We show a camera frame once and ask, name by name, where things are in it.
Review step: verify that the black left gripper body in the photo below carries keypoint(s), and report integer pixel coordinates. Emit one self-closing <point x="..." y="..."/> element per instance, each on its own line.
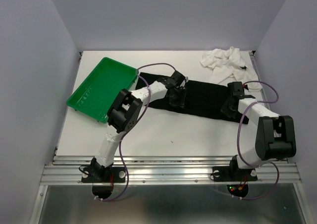
<point x="177" y="97"/>

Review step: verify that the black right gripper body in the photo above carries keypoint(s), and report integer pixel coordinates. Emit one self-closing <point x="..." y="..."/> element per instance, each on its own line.
<point x="230" y="111"/>

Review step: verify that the black t shirt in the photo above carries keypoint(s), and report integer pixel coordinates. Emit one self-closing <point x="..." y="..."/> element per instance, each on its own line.
<point x="201" y="99"/>

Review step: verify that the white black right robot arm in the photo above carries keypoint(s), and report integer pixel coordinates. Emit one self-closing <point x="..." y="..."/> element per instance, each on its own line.
<point x="275" y="136"/>

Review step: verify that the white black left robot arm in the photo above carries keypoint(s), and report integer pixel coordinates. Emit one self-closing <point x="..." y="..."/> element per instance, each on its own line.
<point x="123" y="115"/>

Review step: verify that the white t shirt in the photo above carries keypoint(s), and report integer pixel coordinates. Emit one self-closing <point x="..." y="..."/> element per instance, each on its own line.
<point x="229" y="63"/>

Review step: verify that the green plastic tray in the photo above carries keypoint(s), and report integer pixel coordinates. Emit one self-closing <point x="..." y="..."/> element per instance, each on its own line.
<point x="97" y="92"/>

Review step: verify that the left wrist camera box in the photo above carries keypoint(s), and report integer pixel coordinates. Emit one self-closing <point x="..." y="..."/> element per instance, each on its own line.
<point x="179" y="80"/>

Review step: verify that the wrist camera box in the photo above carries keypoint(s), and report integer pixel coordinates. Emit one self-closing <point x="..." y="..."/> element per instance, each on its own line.
<point x="179" y="80"/>
<point x="236" y="90"/>

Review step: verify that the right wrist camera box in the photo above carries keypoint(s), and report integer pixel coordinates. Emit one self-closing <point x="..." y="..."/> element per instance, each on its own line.
<point x="236" y="90"/>

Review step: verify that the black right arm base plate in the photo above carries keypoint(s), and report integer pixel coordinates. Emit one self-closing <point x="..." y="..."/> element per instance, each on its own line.
<point x="226" y="174"/>

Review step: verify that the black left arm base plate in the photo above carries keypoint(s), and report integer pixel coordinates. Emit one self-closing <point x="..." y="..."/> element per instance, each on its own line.
<point x="115" y="174"/>

